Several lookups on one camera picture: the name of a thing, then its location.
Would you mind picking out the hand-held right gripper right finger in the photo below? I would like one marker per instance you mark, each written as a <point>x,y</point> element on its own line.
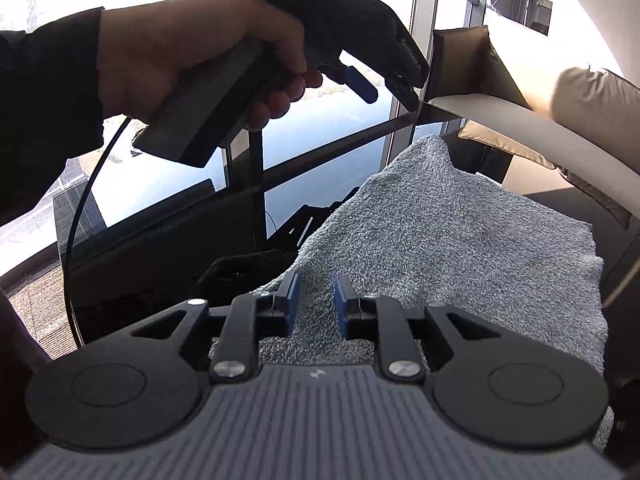
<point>342,305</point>

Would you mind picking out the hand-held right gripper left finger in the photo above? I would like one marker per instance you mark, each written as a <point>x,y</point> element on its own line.
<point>293,305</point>

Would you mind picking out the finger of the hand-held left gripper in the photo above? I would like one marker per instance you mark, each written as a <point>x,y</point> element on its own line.
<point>362,87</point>
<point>407,92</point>

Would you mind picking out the grey towel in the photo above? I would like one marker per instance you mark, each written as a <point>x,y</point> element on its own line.
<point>450,240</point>

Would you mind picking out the person's left forearm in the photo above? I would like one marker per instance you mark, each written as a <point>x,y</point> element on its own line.
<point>40,110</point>

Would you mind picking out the person's left hand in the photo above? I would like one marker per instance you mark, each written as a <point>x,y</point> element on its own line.
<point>175,50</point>

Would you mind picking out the beige sofa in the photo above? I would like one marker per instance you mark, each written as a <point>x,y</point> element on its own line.
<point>500,110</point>

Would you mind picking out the beige sofa cushion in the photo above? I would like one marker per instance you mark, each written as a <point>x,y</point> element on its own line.
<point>595,95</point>

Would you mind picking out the dark window frame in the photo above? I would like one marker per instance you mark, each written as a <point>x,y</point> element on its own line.
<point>255,170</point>

